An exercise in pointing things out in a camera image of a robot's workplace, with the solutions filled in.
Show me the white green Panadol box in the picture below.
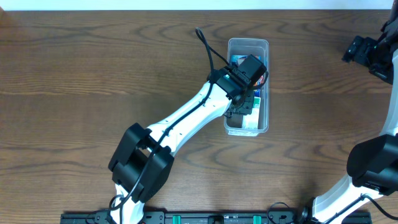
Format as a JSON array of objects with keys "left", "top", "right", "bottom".
[{"left": 242, "top": 96, "right": 261, "bottom": 129}]

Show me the blue KoolFever box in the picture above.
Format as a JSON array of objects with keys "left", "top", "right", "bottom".
[{"left": 230, "top": 55, "right": 264, "bottom": 97}]

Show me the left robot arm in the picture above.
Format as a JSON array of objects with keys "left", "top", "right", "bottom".
[{"left": 108, "top": 65, "right": 268, "bottom": 223}]

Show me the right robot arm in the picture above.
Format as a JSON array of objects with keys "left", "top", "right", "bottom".
[{"left": 294, "top": 1, "right": 397, "bottom": 223}]

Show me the clear plastic container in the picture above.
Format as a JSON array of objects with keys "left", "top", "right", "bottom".
[{"left": 224, "top": 37, "right": 269, "bottom": 137}]

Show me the left black cable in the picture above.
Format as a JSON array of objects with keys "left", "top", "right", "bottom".
[{"left": 108, "top": 27, "right": 231, "bottom": 218}]

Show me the black cable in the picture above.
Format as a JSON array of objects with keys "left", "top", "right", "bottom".
[
  {"left": 323, "top": 192, "right": 398, "bottom": 223},
  {"left": 108, "top": 27, "right": 231, "bottom": 218}
]

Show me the right black cable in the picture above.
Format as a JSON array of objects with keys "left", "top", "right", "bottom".
[{"left": 323, "top": 192, "right": 398, "bottom": 223}]

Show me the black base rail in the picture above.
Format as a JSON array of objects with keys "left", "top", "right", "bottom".
[{"left": 60, "top": 211, "right": 373, "bottom": 224}]

